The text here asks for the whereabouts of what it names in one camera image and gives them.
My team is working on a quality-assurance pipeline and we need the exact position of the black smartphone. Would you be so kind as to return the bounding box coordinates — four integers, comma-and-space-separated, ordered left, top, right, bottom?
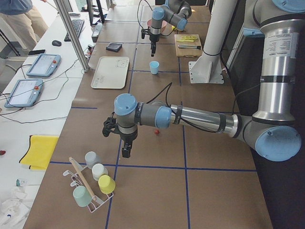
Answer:
28, 49, 46, 56

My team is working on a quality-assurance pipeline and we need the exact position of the wooden rack handle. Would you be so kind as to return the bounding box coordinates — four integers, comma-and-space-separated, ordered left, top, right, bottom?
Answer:
69, 157, 97, 201

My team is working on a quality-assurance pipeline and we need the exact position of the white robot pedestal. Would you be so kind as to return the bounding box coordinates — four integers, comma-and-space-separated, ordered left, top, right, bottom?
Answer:
189, 0, 238, 84

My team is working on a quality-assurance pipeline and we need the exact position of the light blue cup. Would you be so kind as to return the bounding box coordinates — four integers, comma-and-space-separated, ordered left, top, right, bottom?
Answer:
149, 61, 160, 74

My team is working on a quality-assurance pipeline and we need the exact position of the yellow cup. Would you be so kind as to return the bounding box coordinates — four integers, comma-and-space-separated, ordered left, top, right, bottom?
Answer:
98, 175, 116, 194

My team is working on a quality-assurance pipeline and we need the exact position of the blue teach pendant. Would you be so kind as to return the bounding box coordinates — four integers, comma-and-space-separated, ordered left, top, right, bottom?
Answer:
26, 54, 61, 77
4, 79, 43, 108

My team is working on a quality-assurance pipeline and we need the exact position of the yellow cloth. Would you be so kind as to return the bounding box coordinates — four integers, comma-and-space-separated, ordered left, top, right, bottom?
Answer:
19, 135, 59, 170

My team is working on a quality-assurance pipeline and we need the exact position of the cream bear tray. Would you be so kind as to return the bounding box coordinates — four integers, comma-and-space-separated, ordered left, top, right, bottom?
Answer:
91, 56, 129, 89

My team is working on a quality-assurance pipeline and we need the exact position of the wooden cutting board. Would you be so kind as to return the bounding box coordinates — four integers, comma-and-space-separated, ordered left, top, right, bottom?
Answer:
174, 34, 203, 57

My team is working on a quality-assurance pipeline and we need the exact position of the black keyboard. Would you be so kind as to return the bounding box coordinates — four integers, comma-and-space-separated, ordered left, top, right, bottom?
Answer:
64, 19, 84, 42

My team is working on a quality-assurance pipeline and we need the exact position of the aluminium frame post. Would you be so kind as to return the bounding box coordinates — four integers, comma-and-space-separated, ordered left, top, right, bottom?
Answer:
54, 0, 89, 73

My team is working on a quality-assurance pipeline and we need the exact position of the mint green cup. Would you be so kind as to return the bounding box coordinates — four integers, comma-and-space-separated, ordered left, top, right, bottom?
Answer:
73, 186, 92, 207

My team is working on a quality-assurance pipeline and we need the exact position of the black computer mouse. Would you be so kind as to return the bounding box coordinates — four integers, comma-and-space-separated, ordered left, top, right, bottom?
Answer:
52, 40, 61, 47

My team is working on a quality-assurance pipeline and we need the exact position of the person in beige trousers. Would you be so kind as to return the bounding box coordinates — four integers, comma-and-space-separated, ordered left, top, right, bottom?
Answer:
0, 0, 49, 51

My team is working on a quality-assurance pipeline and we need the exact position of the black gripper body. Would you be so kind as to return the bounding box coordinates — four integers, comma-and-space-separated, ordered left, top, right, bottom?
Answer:
149, 34, 159, 44
120, 132, 138, 145

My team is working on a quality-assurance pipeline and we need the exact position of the yellow plastic knife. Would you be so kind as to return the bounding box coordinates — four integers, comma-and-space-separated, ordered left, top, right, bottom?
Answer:
175, 40, 195, 43

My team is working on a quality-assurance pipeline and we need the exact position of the white cup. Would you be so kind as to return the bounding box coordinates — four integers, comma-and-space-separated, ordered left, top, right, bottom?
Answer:
91, 163, 108, 181

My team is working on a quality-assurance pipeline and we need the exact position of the grey cup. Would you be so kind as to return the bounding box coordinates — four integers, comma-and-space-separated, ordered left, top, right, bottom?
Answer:
85, 151, 102, 169

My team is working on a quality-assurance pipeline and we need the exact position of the pink bowl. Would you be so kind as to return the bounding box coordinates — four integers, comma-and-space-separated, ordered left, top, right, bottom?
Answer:
147, 19, 167, 35

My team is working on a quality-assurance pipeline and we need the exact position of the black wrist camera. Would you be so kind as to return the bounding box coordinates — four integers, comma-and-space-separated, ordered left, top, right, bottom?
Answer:
102, 117, 119, 137
141, 28, 151, 39

